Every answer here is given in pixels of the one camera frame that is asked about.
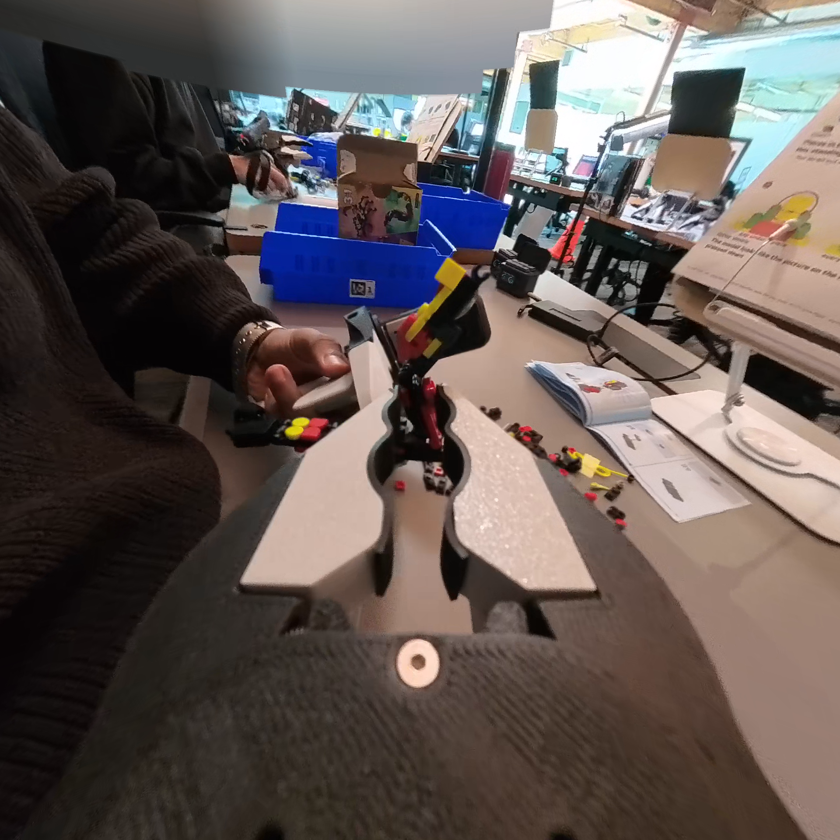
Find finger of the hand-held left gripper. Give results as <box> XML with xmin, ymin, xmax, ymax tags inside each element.
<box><xmin>354</xmin><ymin>340</ymin><xmax>396</xmax><ymax>412</ymax></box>

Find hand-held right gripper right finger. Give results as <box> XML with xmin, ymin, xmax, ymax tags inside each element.
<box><xmin>443</xmin><ymin>387</ymin><xmax>599</xmax><ymax>618</ymax></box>

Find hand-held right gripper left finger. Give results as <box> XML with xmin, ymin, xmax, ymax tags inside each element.
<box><xmin>239</xmin><ymin>394</ymin><xmax>395</xmax><ymax>614</ymax></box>

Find red yellow lego snake model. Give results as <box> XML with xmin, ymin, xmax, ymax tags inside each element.
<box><xmin>226</xmin><ymin>257</ymin><xmax>492</xmax><ymax>460</ymax></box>

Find pile of lego pieces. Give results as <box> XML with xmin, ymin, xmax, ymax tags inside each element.
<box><xmin>392</xmin><ymin>406</ymin><xmax>634</xmax><ymax>530</ymax></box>

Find person's left forearm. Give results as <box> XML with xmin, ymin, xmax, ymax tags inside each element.
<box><xmin>0</xmin><ymin>105</ymin><xmax>280</xmax><ymax>421</ymax></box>

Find person's left hand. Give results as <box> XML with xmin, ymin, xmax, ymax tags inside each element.
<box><xmin>248</xmin><ymin>328</ymin><xmax>352</xmax><ymax>416</ymax></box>

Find blue plastic bin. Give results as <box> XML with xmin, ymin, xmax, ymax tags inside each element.
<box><xmin>420</xmin><ymin>182</ymin><xmax>511</xmax><ymax>250</ymax></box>
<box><xmin>259</xmin><ymin>200</ymin><xmax>457</xmax><ymax>309</ymax></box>

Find open instruction booklet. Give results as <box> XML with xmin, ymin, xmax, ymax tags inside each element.
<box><xmin>525</xmin><ymin>360</ymin><xmax>752</xmax><ymax>524</ymax></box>

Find black charging case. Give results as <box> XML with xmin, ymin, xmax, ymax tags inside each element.
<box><xmin>491</xmin><ymin>235</ymin><xmax>552</xmax><ymax>299</ymax></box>

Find opened cardboard toy box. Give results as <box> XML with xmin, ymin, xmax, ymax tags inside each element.
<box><xmin>336</xmin><ymin>133</ymin><xmax>422</xmax><ymax>247</ymax></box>

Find white stand base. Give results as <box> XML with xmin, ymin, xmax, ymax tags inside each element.
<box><xmin>650</xmin><ymin>298</ymin><xmax>840</xmax><ymax>546</ymax></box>

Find printed instruction board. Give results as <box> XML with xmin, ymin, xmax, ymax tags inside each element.
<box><xmin>671</xmin><ymin>92</ymin><xmax>840</xmax><ymax>342</ymax></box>

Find metal wrist bracelets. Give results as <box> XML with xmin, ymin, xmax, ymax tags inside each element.
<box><xmin>231</xmin><ymin>320</ymin><xmax>284</xmax><ymax>395</ymax></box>

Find black power adapter with cable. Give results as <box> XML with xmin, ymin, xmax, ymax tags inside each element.
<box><xmin>586</xmin><ymin>305</ymin><xmax>706</xmax><ymax>383</ymax></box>

